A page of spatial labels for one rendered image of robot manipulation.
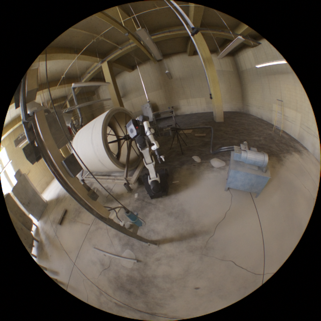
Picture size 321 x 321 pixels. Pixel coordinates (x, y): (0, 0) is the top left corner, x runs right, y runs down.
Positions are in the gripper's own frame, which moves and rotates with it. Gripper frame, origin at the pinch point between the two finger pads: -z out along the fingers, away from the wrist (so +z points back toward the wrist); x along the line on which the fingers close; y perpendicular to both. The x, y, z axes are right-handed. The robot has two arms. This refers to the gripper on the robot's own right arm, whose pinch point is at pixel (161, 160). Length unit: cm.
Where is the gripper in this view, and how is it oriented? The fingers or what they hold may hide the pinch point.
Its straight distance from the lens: 149.7
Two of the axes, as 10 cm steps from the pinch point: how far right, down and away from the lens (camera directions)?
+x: 5.8, -3.2, 7.5
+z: -4.1, -9.1, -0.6
